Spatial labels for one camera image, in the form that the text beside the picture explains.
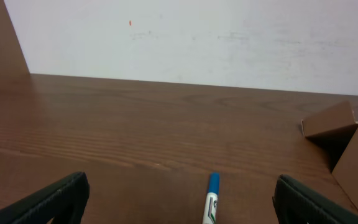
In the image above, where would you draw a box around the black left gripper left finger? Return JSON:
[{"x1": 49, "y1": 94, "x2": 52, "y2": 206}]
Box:
[{"x1": 0, "y1": 172, "x2": 90, "y2": 224}]

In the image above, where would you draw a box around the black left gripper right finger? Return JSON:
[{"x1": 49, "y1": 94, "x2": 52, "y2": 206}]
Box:
[{"x1": 272, "y1": 175, "x2": 358, "y2": 224}]

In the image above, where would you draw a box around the cardboard box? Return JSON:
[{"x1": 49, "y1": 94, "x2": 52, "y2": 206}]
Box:
[{"x1": 301, "y1": 101, "x2": 358, "y2": 210}]

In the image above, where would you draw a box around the blue whiteboard marker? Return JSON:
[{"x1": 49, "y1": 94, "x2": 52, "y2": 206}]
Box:
[{"x1": 202, "y1": 172, "x2": 220, "y2": 224}]

